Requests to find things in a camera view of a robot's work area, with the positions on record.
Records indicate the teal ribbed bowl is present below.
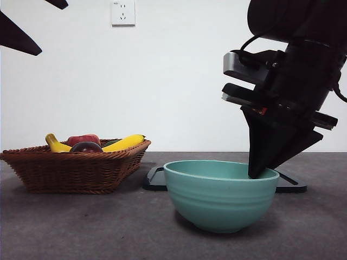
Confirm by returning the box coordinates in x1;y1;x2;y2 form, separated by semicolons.
163;160;280;234

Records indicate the dark red plum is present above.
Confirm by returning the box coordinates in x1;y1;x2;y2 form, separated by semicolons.
69;141;104;153

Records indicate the red apple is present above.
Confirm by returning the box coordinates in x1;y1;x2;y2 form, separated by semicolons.
67;134;101;148

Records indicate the black rectangular tray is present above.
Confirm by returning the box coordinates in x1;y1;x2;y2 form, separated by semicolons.
142;166;308;193

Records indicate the dark green vegetable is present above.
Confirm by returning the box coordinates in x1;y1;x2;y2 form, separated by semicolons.
101;139;123;148

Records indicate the brown wicker basket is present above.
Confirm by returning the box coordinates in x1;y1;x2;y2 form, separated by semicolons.
0;139;152;194

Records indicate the yellow banana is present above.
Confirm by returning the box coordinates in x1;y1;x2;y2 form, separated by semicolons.
45;133;146;154

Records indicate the white wall socket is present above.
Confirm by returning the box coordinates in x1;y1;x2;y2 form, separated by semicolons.
111;1;136;28

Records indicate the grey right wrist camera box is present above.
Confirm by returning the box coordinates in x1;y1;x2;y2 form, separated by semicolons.
223;50;280;85

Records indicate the black cable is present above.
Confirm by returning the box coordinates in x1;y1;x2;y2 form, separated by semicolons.
238;34;288;67

